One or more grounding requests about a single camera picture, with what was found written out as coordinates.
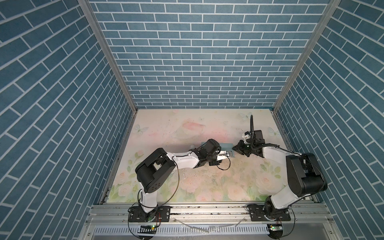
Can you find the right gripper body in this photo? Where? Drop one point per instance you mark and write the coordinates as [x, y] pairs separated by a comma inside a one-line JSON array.
[[245, 149]]

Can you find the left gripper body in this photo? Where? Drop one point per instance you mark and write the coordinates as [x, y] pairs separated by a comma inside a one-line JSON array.
[[212, 158]]

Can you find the teal envelope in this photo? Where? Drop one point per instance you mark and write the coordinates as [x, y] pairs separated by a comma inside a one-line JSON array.
[[226, 145]]

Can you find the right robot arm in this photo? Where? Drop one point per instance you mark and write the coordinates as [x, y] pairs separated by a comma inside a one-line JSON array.
[[304, 175]]

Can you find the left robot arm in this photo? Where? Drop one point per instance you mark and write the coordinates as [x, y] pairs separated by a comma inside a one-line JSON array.
[[158, 166]]

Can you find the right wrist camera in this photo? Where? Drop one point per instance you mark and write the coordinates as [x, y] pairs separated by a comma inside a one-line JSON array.
[[247, 137]]

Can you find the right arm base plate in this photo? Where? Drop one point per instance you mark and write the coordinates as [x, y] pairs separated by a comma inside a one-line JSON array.
[[259, 213]]

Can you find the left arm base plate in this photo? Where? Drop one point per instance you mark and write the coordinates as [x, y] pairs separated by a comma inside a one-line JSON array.
[[138, 215]]

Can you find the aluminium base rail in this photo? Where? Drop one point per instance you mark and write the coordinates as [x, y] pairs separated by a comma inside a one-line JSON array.
[[213, 213]]

